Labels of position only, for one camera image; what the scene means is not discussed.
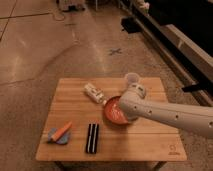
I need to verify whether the orange ceramic bowl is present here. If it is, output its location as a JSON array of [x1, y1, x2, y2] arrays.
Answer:
[[104, 96, 128, 125]]

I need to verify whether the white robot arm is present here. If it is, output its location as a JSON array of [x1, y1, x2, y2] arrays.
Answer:
[[119, 83, 213, 139]]

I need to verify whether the white plastic bottle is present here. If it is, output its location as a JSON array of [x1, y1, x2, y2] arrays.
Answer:
[[84, 83, 106, 104]]

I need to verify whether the black white striped block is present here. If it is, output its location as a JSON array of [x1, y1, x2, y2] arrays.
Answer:
[[85, 123, 99, 154]]

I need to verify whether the wooden folding table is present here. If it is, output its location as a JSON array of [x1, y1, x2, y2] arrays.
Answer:
[[36, 78, 187, 163]]

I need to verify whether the orange carrot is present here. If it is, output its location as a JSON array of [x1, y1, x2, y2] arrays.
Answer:
[[51, 122, 72, 142]]

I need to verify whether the black box on floor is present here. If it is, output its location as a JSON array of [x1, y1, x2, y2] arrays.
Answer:
[[121, 17, 141, 33]]

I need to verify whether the blue cloth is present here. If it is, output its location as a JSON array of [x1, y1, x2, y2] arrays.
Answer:
[[47, 128, 70, 145]]

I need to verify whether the dark shelf unit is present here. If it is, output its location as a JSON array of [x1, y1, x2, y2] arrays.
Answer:
[[118, 0, 213, 106]]

